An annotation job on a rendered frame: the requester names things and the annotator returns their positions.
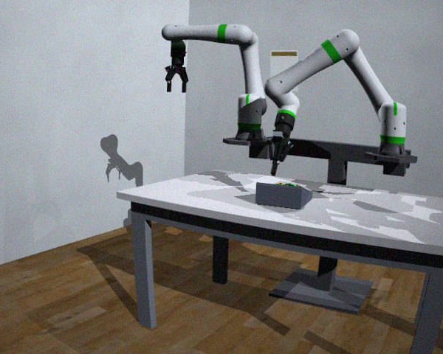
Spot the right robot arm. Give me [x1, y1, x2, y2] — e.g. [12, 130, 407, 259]
[162, 24, 267, 141]

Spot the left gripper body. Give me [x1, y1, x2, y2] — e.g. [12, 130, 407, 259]
[272, 123, 291, 148]

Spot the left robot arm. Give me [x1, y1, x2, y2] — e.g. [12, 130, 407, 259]
[264, 29, 406, 157]

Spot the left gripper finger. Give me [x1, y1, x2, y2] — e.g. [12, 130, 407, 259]
[267, 138, 279, 176]
[272, 139, 293, 176]

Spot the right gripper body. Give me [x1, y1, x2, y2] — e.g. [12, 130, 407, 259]
[171, 56, 184, 74]

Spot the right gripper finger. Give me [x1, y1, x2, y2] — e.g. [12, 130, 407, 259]
[179, 67, 188, 93]
[165, 66, 179, 92]

